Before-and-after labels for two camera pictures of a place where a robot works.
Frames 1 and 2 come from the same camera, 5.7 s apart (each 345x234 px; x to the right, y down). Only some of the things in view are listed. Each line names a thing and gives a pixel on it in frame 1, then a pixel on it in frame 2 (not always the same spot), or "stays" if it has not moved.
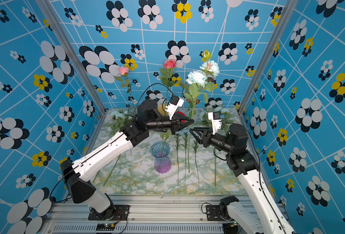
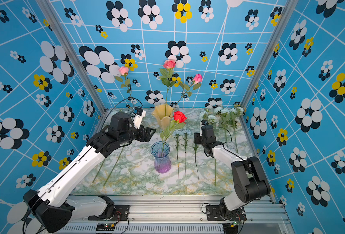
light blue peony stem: (112, 170) stays
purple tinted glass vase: (160, 150) stays
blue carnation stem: (177, 139) stays
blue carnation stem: (185, 139) stays
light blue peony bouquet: (200, 85) to (232, 114)
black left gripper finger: (187, 122) to (148, 135)
